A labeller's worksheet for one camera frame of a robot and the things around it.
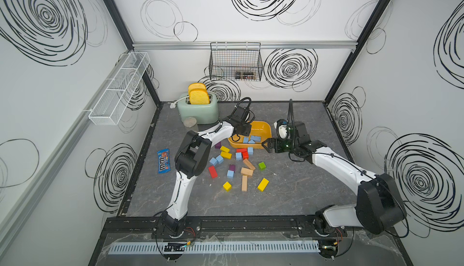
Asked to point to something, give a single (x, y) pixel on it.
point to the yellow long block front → (263, 184)
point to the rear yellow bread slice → (196, 86)
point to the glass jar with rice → (189, 121)
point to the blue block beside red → (238, 156)
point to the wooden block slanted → (249, 164)
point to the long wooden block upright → (244, 183)
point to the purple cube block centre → (232, 167)
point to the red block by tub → (244, 153)
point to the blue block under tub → (250, 150)
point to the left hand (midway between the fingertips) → (246, 128)
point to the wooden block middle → (246, 171)
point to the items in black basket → (247, 75)
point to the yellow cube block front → (227, 186)
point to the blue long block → (256, 138)
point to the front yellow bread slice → (199, 96)
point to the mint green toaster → (203, 113)
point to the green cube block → (262, 166)
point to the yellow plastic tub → (260, 128)
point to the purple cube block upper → (218, 145)
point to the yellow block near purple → (224, 149)
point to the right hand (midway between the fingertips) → (270, 143)
